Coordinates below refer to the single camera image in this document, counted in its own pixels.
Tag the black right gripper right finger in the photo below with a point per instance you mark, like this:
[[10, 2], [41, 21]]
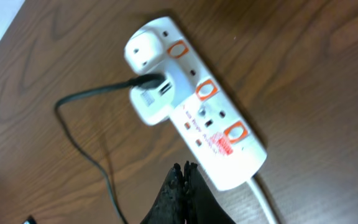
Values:
[[200, 204]]

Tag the white USB charger adapter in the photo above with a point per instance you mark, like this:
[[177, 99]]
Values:
[[154, 106]]

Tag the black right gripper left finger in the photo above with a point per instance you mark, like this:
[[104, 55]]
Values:
[[168, 207]]

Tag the white power strip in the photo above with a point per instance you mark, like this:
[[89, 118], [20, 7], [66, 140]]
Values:
[[208, 121]]

